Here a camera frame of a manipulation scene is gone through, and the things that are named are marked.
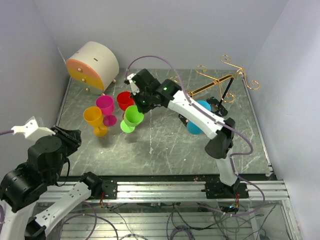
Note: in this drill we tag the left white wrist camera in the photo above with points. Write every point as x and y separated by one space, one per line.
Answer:
33 129

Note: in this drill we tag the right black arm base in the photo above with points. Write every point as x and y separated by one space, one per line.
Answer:
219 190

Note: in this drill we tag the round white drawer cabinet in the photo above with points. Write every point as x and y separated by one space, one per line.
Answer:
94 67

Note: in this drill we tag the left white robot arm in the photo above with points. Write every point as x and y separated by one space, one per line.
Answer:
22 187

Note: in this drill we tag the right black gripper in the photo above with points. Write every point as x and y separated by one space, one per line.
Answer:
142 109

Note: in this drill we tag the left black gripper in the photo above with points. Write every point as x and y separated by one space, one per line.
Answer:
73 138

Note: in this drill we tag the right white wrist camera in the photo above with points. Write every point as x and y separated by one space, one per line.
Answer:
129 81

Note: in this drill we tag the gold wire glass rack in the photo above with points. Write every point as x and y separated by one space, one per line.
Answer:
227 92

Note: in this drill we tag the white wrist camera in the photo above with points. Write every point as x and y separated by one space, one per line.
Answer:
129 81
33 129

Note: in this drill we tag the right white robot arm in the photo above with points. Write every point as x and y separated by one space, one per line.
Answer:
216 128

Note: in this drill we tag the red wine glass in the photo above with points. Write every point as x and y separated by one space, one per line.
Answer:
124 101

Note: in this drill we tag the orange wine glass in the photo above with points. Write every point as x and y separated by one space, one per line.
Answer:
94 117

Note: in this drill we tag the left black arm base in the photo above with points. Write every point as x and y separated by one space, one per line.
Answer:
105 188

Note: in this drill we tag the pink wine glass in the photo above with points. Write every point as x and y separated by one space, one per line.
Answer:
107 106

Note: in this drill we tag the aluminium mounting frame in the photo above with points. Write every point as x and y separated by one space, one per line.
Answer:
175 207

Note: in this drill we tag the green wine glass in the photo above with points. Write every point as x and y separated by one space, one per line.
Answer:
131 118

